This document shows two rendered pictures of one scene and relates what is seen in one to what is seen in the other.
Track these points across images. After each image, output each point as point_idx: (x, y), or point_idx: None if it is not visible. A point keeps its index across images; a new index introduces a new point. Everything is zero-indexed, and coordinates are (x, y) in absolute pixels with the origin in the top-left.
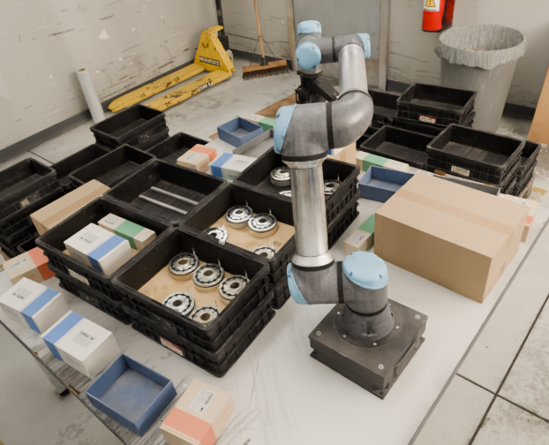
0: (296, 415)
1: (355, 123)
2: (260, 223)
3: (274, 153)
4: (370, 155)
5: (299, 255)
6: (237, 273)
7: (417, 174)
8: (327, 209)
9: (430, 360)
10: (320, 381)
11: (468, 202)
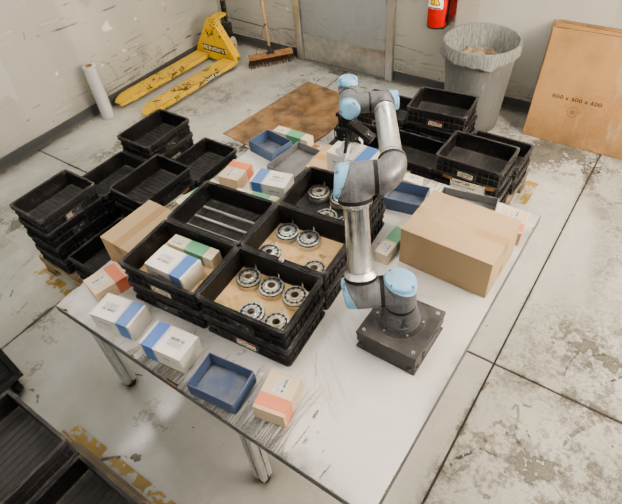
0: (350, 391)
1: (395, 177)
2: (307, 240)
3: (310, 173)
4: None
5: (351, 273)
6: (294, 283)
7: (433, 192)
8: None
9: (447, 344)
10: (366, 365)
11: (474, 218)
